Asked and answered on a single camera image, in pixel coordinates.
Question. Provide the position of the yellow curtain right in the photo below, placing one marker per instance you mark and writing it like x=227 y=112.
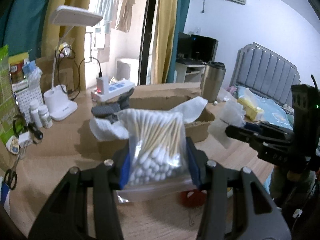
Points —
x=164 y=38

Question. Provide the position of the teal curtain right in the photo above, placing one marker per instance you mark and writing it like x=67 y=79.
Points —
x=182 y=7

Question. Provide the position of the steel travel tumbler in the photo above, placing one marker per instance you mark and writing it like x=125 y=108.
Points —
x=212 y=80

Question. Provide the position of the white computer desk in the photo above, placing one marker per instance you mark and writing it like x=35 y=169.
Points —
x=188 y=72

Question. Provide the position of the red spider plush ball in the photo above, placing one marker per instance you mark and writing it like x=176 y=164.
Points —
x=193 y=198

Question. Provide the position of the teal curtain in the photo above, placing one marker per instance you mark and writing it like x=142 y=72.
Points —
x=22 y=24
x=182 y=7

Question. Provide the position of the teal curtain left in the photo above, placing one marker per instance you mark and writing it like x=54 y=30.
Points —
x=22 y=24

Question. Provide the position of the grey padded headboard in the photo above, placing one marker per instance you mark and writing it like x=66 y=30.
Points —
x=265 y=73

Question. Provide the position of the hanging blue shirt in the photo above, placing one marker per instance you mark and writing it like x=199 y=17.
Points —
x=104 y=8

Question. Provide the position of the white desk lamp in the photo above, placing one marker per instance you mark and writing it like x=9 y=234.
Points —
x=60 y=106

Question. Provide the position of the white charger with black cable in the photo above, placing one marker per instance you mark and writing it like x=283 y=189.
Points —
x=68 y=52

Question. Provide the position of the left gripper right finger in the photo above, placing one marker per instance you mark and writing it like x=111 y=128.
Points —
x=237 y=205

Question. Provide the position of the grey dotted sock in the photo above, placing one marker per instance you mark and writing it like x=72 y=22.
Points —
x=108 y=111

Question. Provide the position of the white paper towel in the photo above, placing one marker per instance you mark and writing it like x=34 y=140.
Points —
x=191 y=109
x=104 y=130

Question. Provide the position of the black computer monitor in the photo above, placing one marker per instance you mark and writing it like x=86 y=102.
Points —
x=195 y=49

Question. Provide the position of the bubble wrap bundle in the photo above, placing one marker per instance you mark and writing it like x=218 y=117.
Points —
x=232 y=113

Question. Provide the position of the blue patterned bedspread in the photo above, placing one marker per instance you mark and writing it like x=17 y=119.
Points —
x=273 y=113

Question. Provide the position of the yellow curtain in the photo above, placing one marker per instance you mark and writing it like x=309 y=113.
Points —
x=72 y=72
x=164 y=38

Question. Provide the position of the green paper cup package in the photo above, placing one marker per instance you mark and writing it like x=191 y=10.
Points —
x=8 y=103

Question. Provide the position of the white pill bottle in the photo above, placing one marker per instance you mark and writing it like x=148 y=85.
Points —
x=45 y=116
x=34 y=113

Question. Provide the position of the hanging beige shirt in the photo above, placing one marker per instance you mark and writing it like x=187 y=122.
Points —
x=122 y=15

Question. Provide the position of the black handled scissors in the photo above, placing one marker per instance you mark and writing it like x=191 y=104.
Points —
x=10 y=177

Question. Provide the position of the open cardboard box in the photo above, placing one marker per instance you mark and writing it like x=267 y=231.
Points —
x=149 y=119

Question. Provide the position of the cotton swab bag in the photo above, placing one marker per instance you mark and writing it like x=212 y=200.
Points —
x=156 y=171

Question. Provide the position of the yellow tissue pack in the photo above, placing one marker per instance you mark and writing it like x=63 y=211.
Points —
x=250 y=104

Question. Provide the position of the yellow curtain left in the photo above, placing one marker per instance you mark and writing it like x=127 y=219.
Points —
x=72 y=72

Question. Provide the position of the white power strip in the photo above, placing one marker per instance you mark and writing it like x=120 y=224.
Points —
x=108 y=92

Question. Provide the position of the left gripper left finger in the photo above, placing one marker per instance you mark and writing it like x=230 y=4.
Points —
x=64 y=215

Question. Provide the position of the white perforated basket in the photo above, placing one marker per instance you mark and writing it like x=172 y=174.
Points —
x=25 y=93

